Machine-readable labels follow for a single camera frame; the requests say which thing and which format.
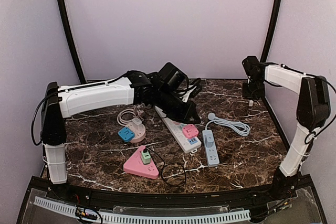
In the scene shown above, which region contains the light blue strip cable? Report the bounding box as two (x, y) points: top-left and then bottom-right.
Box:
(205, 112), (250, 137)

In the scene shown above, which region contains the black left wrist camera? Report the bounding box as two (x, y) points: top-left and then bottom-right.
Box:
(158, 62), (187, 91)

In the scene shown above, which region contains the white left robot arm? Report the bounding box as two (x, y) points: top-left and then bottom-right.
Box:
(38, 67), (201, 201)

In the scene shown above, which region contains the pink triangular power socket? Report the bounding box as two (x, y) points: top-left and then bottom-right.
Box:
(123, 145), (159, 179)

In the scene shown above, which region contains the white slotted cable tray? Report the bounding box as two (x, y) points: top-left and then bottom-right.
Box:
(34, 196), (250, 223)

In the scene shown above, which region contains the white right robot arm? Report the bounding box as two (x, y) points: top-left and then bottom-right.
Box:
(242, 56), (331, 177)

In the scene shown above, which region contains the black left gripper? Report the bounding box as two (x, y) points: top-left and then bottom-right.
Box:
(156, 88), (201, 124)

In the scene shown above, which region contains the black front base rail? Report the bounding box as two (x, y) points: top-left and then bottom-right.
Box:
(17, 175), (327, 223)

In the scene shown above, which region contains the light blue cube adapter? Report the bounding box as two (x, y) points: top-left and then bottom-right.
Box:
(204, 133), (214, 148)

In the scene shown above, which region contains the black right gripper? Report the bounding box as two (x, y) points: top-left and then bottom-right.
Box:
(243, 77), (266, 100)

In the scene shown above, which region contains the pink square plug adapter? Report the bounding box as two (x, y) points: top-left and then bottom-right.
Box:
(182, 124), (199, 139)

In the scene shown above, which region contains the blue square plug adapter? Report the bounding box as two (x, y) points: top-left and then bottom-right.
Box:
(118, 126), (135, 143)

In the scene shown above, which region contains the black looped charger cable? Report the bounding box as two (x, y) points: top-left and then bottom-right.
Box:
(145, 145), (187, 187)

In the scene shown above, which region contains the white coiled round-socket cable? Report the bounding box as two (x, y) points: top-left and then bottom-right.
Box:
(117, 108), (144, 126)

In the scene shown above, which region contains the green charger adapter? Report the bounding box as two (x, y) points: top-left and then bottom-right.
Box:
(141, 148), (151, 165)

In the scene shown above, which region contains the white multi-socket power strip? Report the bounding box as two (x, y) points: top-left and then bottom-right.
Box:
(155, 107), (201, 154)

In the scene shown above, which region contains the light blue power strip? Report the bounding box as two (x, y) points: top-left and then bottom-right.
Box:
(202, 130), (219, 167)

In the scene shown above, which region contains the round pink power socket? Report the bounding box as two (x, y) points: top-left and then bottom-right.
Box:
(125, 122), (146, 143)

